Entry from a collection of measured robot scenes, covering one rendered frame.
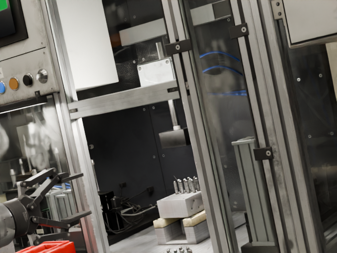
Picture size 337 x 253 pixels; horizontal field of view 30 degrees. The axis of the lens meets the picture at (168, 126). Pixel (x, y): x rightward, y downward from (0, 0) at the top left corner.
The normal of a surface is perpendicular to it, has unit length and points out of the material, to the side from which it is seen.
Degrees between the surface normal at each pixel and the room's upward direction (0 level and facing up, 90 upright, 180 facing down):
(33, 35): 90
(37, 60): 90
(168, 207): 90
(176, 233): 90
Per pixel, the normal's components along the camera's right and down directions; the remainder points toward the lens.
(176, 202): -0.58, 0.16
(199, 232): 0.79, -0.13
